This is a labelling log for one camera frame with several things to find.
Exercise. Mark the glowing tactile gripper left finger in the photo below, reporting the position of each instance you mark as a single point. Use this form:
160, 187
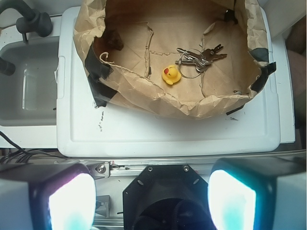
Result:
46, 197

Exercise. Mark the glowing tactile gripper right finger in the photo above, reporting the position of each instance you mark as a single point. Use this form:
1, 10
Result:
258, 193

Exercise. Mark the silver key bunch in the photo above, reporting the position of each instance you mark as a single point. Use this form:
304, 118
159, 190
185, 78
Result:
212, 55

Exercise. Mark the white plastic bin lid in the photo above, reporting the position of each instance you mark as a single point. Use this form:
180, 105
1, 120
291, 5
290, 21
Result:
85, 130

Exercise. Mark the grey plastic sink basin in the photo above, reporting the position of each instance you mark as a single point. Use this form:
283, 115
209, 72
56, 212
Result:
28, 97

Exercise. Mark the yellow rubber duck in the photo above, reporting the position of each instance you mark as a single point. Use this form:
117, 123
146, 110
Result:
171, 75

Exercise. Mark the brown paper bag liner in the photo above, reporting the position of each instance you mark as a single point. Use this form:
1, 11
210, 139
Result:
126, 44

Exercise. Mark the dark grey faucet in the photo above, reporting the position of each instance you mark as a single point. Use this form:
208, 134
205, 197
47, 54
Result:
31, 21

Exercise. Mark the black octagonal mount plate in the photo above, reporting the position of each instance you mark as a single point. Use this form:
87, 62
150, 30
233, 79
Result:
167, 197

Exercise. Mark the aluminium extrusion rail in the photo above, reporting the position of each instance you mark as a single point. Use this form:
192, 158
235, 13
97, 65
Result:
202, 165

